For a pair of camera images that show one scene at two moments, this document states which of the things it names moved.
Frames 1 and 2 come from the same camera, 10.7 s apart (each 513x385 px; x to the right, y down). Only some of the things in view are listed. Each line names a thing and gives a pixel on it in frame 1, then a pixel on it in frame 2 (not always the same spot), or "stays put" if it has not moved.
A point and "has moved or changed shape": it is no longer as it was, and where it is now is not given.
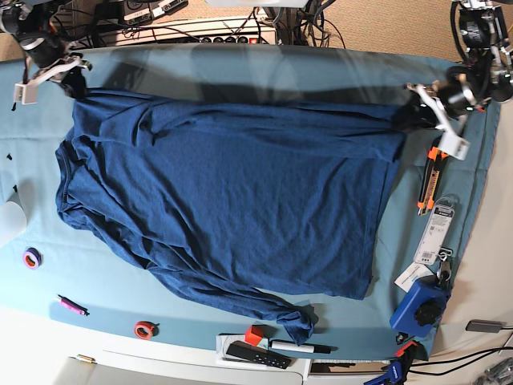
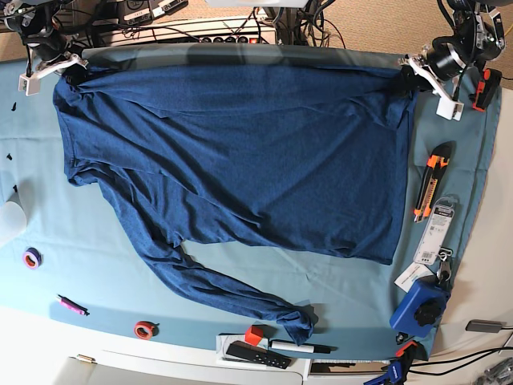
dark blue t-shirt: (232, 202) has moved or changed shape
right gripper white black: (419, 114) → (409, 83)
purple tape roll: (32, 258) stays put
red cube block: (253, 334) stays put
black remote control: (247, 352) stays put
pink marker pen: (73, 305) stays put
